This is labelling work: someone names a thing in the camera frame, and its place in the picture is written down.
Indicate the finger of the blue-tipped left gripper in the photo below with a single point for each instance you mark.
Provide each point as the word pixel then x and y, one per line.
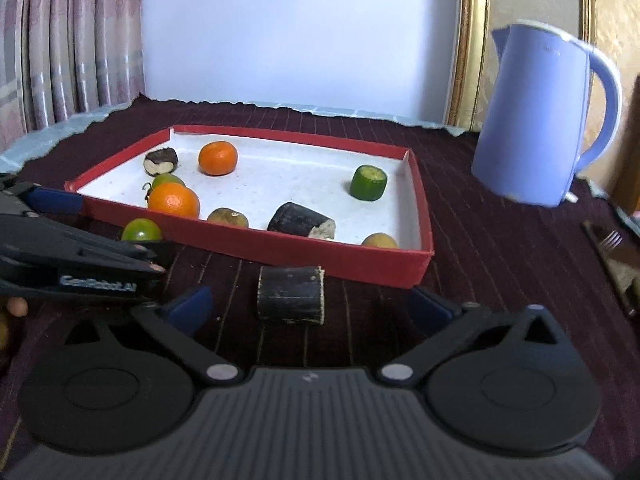
pixel 51 201

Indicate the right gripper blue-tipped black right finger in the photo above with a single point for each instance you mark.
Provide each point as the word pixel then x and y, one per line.
pixel 448 327

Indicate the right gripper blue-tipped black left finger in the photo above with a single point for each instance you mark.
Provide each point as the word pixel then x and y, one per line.
pixel 173 325

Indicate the black sugarcane segment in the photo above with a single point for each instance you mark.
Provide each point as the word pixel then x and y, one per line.
pixel 292 295

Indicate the green cucumber piece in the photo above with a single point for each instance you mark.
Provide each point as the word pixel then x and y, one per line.
pixel 368 183

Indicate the green tomato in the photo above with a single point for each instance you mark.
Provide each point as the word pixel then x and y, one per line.
pixel 141 230

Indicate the dark maroon striped cloth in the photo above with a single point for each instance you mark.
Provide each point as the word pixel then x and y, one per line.
pixel 367 326

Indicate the yellow-brown round fruit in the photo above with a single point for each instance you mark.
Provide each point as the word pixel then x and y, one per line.
pixel 380 240

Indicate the green fruit behind mandarin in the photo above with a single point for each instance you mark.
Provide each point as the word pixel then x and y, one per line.
pixel 165 178

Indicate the brown round fruit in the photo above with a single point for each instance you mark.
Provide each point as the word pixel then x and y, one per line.
pixel 228 217

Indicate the orange mandarin near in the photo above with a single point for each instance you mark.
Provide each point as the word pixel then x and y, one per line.
pixel 174 198

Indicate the orange mandarin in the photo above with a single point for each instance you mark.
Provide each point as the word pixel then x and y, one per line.
pixel 174 198
pixel 218 158

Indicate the red white shallow box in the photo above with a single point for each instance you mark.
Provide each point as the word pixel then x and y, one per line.
pixel 275 167

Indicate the dark sugarcane piece with pulp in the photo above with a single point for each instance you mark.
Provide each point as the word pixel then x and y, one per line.
pixel 294 219

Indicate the pink patterned curtain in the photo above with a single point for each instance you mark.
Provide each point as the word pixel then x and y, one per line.
pixel 63 57

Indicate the orange mandarin far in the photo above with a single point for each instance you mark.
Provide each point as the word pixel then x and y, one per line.
pixel 218 158

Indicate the olive patterned cloth strip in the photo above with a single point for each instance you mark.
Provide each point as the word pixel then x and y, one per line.
pixel 620 260

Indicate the blue electric kettle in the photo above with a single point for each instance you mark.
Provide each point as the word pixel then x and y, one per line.
pixel 530 144

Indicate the gold picture frame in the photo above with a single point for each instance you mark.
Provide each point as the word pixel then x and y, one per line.
pixel 474 67

